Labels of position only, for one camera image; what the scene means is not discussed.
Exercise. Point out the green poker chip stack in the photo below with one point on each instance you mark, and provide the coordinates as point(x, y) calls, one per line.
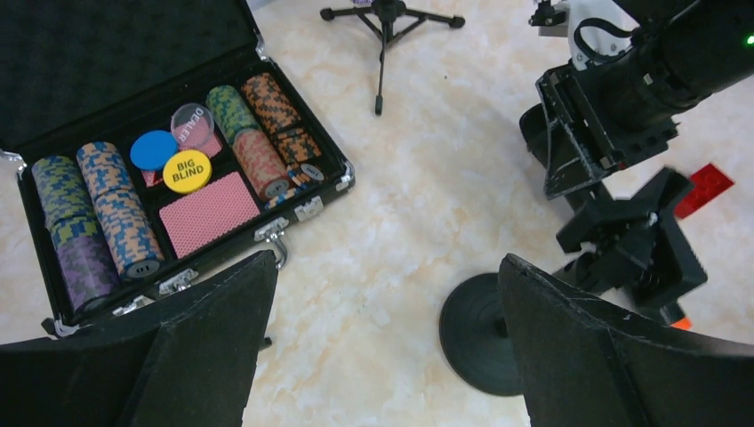
point(230, 112)

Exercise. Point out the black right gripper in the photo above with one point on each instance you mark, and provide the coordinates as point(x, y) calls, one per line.
point(590, 124)

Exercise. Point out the yellow big blind button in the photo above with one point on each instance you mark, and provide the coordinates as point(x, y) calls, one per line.
point(187, 171)

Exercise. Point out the red lego brick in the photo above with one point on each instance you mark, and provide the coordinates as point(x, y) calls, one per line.
point(709, 182)

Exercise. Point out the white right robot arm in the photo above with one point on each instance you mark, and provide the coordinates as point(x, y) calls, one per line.
point(707, 45)

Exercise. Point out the pink poker chip stack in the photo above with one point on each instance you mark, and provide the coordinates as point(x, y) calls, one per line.
point(262, 165)

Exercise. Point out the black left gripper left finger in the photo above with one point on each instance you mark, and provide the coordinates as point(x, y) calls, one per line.
point(186, 360)

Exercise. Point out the purple poker chip stack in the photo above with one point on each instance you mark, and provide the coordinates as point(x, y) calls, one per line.
point(89, 272)

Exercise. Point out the pink playing card deck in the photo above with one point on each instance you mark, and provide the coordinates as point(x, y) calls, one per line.
point(198, 219)

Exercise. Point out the orange black chip stack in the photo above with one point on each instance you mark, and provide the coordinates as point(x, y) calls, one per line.
point(280, 119)

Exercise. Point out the black poker chip case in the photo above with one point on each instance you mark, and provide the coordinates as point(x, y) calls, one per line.
point(74, 72)

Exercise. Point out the shock mount tripod stand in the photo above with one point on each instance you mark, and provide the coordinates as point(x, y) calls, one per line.
point(380, 17)

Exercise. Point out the blue orange chip stack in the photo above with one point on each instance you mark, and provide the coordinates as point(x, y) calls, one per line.
point(127, 230)

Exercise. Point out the round base clamp stand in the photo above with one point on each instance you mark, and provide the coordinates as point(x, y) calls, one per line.
point(633, 245)

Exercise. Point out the black microphone orange end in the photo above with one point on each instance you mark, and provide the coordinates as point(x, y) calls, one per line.
point(673, 315)

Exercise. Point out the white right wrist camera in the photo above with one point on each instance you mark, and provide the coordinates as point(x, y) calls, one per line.
point(594, 29)

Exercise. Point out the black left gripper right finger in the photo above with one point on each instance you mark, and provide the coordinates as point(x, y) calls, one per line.
point(584, 361)

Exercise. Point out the clear dealer button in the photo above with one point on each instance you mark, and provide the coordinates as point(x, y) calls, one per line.
point(192, 125)

